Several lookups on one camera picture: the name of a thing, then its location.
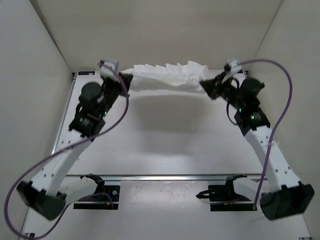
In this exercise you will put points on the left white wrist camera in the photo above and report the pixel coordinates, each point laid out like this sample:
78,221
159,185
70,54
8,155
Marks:
108,67

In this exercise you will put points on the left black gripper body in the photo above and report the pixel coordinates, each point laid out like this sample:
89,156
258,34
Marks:
117,87

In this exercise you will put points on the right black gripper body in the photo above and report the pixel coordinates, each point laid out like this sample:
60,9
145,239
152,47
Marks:
229,95

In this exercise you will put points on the white pleated skirt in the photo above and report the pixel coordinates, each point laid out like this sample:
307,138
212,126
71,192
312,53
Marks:
178,78

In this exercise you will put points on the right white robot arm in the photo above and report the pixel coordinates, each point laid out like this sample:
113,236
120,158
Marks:
287,195

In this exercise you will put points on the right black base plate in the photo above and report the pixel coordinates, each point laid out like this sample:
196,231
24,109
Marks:
223,198

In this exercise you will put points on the aluminium table rail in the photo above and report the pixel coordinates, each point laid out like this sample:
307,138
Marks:
166,177

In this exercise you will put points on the left blue table label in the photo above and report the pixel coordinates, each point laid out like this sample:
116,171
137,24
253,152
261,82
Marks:
85,73

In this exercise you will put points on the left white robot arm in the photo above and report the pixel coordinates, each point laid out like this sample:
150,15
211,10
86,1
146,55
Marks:
45,193

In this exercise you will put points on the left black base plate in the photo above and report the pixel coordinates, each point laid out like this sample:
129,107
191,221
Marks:
106,195

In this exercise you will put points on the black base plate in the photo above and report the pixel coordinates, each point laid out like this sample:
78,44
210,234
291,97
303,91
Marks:
223,198
106,195

